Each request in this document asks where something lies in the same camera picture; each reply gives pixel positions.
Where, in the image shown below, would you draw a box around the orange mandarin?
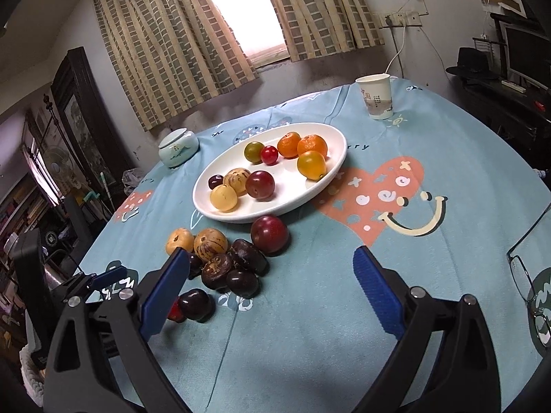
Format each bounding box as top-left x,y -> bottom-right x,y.
297,134 -> 328,158
277,131 -> 301,159

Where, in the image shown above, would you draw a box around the green yellow round fruit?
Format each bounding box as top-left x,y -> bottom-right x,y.
244,141 -> 264,164

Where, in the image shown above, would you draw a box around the dark wooden cabinet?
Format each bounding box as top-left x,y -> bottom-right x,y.
50,47 -> 133,194

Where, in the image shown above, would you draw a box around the clear plastic bag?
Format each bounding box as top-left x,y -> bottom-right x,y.
122,167 -> 145,195

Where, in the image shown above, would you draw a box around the small red tomato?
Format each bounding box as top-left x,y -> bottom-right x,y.
261,146 -> 279,166

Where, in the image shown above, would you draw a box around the left checkered curtain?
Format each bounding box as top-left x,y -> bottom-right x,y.
92,0 -> 258,130

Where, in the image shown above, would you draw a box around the dark purple plum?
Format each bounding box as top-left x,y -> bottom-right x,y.
207,174 -> 224,190

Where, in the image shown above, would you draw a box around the right checkered curtain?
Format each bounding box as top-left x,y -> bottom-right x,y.
270,0 -> 384,62

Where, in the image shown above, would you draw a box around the celadon lidded ceramic jar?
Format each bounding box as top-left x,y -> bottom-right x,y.
158,128 -> 199,168

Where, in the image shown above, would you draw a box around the black computer monitor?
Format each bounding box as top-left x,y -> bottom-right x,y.
503,23 -> 550,91

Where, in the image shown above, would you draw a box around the dark wrinkled passion fruit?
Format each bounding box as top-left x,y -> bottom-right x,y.
201,254 -> 233,290

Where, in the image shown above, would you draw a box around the white oval plate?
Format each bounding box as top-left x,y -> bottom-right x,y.
193,122 -> 347,224

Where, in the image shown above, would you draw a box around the large orange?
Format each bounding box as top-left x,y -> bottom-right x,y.
297,150 -> 327,182

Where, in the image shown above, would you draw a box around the pale orange round fruit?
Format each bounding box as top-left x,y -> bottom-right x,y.
165,227 -> 194,255

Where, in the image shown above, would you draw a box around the yellow brown pear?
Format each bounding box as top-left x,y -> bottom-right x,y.
223,168 -> 250,197

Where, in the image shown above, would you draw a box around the tan round pear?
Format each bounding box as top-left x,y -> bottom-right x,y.
209,184 -> 238,213

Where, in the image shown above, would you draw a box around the dark plum near gripper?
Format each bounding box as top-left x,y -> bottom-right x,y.
177,288 -> 215,322

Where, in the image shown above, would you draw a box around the wall power strip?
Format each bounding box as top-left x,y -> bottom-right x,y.
378,10 -> 422,28

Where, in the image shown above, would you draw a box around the white power cable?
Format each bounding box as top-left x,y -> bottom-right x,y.
384,23 -> 408,74

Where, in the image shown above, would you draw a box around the eyeglasses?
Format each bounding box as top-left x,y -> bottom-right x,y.
506,204 -> 550,355

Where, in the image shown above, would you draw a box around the large red plum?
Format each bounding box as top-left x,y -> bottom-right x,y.
246,171 -> 276,200

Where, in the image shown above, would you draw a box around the dark shiny plum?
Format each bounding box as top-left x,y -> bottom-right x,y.
226,269 -> 260,299

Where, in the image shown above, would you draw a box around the checkered curtain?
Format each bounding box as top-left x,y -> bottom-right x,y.
270,0 -> 384,62
92,0 -> 258,130

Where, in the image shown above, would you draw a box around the blue patterned tablecloth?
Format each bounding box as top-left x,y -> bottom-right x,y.
82,79 -> 550,412

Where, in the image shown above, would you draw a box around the white paper cup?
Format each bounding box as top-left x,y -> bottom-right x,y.
356,73 -> 393,120

